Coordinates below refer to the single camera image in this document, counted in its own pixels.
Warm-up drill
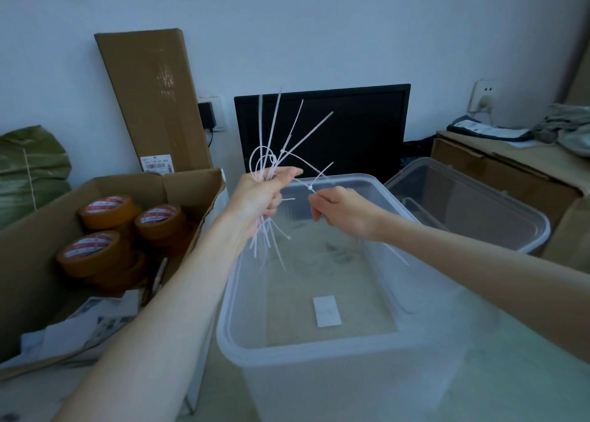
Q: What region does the person's left hand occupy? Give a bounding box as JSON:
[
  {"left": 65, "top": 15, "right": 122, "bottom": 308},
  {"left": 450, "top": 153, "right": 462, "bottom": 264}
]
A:
[{"left": 224, "top": 166, "right": 304, "bottom": 240}]

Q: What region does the person's right hand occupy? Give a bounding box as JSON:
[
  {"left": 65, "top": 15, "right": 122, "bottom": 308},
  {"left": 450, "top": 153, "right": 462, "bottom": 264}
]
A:
[{"left": 308, "top": 186, "right": 387, "bottom": 242}]

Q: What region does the bundle of white cable ties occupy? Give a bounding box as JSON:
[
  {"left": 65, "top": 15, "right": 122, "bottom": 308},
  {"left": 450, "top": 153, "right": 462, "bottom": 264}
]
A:
[{"left": 248, "top": 88, "right": 335, "bottom": 272}]

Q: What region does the single white zip tie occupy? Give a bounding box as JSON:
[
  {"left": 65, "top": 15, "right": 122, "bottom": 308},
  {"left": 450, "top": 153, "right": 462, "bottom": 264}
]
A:
[{"left": 295, "top": 161, "right": 335, "bottom": 195}]

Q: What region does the person's right forearm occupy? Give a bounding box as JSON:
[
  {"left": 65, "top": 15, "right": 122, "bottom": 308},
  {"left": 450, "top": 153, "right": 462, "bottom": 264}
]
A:
[{"left": 376, "top": 213, "right": 590, "bottom": 374}]

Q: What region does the person's left forearm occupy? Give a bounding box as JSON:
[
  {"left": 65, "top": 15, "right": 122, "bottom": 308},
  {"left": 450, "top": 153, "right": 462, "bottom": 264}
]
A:
[{"left": 51, "top": 209, "right": 259, "bottom": 422}]

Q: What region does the black flat monitor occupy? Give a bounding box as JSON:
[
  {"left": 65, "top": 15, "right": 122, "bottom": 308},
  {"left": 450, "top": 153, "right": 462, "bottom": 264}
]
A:
[{"left": 234, "top": 84, "right": 411, "bottom": 183}]

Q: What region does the black power adapter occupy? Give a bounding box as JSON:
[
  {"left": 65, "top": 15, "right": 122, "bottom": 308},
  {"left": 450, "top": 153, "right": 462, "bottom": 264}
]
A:
[{"left": 198, "top": 102, "right": 218, "bottom": 130}]

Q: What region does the white rectangular sticker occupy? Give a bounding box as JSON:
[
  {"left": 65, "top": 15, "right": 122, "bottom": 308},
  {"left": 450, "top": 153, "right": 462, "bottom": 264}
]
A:
[{"left": 313, "top": 294, "right": 343, "bottom": 329}]

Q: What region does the brown packing tape roll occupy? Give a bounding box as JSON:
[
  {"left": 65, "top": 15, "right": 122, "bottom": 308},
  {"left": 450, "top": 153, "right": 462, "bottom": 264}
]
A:
[
  {"left": 56, "top": 230, "right": 135, "bottom": 279},
  {"left": 78, "top": 195, "right": 144, "bottom": 232},
  {"left": 134, "top": 204, "right": 188, "bottom": 242},
  {"left": 94, "top": 250, "right": 148, "bottom": 291}
]

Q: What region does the tall flat cardboard box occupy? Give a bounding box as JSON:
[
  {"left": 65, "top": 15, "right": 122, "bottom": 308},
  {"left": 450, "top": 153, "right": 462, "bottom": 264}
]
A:
[{"left": 94, "top": 28, "right": 214, "bottom": 175}]

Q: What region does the small clear plastic storage bin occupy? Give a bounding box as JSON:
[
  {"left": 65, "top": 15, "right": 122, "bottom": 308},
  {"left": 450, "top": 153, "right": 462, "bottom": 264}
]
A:
[{"left": 383, "top": 157, "right": 551, "bottom": 255}]

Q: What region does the dark pen-shaped tool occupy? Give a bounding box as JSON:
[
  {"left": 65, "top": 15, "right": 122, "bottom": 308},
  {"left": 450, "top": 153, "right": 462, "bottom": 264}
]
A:
[{"left": 140, "top": 257, "right": 169, "bottom": 305}]

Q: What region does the black labelled parcel bag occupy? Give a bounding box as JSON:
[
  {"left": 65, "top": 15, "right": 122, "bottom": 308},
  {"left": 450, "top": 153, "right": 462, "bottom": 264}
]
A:
[{"left": 446, "top": 115, "right": 533, "bottom": 143}]

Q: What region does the closed brown cardboard box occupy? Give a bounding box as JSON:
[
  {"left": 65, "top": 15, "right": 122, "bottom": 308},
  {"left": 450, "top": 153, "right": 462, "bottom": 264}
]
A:
[{"left": 431, "top": 131, "right": 590, "bottom": 262}]

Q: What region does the large clear plastic storage bin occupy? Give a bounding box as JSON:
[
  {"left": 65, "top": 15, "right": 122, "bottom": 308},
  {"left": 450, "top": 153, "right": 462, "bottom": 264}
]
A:
[{"left": 216, "top": 173, "right": 501, "bottom": 422}]

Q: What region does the white printed paper sheet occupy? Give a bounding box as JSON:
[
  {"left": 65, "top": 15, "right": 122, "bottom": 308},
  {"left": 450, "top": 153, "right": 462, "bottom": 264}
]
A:
[
  {"left": 20, "top": 315, "right": 101, "bottom": 368},
  {"left": 69, "top": 290, "right": 144, "bottom": 340}
]

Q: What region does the grey crumpled cloth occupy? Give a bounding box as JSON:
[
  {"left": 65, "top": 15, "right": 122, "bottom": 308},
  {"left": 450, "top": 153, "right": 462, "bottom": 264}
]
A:
[{"left": 532, "top": 103, "right": 590, "bottom": 158}]

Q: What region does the green woven sack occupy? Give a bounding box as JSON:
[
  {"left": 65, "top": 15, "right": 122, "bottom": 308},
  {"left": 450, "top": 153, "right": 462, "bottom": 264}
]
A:
[{"left": 0, "top": 124, "right": 73, "bottom": 232}]

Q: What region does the open brown cardboard box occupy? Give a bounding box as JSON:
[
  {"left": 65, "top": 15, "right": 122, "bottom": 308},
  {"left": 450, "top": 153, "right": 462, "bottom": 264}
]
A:
[{"left": 0, "top": 168, "right": 227, "bottom": 381}]

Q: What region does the white wall socket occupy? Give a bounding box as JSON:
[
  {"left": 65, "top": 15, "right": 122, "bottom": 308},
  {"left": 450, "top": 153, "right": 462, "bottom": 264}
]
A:
[
  {"left": 468, "top": 79, "right": 498, "bottom": 114},
  {"left": 198, "top": 96, "right": 228, "bottom": 132}
]

